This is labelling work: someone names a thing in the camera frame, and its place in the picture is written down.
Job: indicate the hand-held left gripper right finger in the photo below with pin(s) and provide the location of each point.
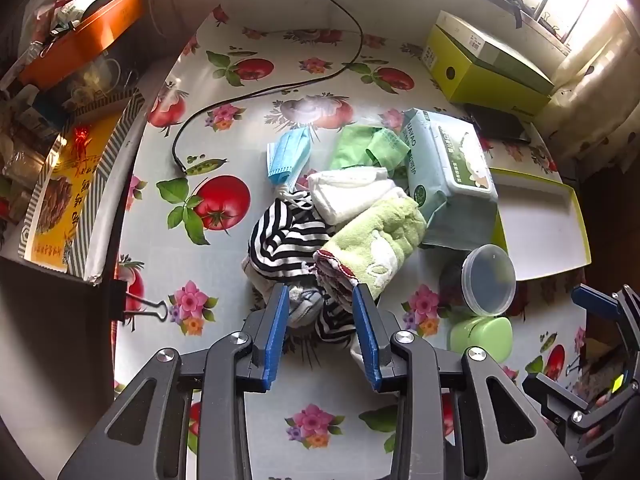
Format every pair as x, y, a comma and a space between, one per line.
367, 340

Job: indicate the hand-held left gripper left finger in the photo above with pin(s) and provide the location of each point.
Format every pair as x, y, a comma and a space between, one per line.
276, 340

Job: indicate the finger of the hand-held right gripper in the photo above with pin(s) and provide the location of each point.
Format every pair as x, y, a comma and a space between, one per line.
550, 392
595, 300

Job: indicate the white sock ball blue pattern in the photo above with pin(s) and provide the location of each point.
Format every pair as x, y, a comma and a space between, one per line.
305, 305

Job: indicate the green towel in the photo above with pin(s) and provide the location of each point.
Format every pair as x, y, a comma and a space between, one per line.
380, 245

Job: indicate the yellow-green tray box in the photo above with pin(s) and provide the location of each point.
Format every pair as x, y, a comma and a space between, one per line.
540, 220

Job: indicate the black white striped garment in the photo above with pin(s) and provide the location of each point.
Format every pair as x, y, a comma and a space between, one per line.
285, 240

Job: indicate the white towel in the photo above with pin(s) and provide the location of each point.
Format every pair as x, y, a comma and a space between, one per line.
350, 192

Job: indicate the blue face mask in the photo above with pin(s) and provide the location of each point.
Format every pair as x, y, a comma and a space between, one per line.
290, 152

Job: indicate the green cloth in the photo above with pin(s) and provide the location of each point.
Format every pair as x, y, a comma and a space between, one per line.
370, 147

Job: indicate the clear round plastic container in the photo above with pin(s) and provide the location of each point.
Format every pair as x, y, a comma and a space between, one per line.
487, 280

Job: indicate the black binder clip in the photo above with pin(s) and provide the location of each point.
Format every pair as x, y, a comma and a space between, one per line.
117, 302

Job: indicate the wet wipes pack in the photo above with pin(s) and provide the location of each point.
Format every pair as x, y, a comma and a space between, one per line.
450, 175

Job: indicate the black phone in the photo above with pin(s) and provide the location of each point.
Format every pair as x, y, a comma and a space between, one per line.
495, 120

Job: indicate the white lace curtain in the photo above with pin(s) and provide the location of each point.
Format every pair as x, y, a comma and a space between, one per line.
600, 85

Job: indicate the yellow-green cardboard box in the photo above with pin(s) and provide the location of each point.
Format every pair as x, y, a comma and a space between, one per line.
480, 82

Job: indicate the printed yellow box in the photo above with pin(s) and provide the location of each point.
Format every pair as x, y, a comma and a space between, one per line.
65, 185

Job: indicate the fruit print tablecloth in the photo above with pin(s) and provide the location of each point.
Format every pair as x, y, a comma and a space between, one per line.
275, 60

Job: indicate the white and green box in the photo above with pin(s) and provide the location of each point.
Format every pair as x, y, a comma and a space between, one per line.
475, 42

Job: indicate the glass mug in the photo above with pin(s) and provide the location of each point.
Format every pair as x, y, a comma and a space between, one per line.
95, 75

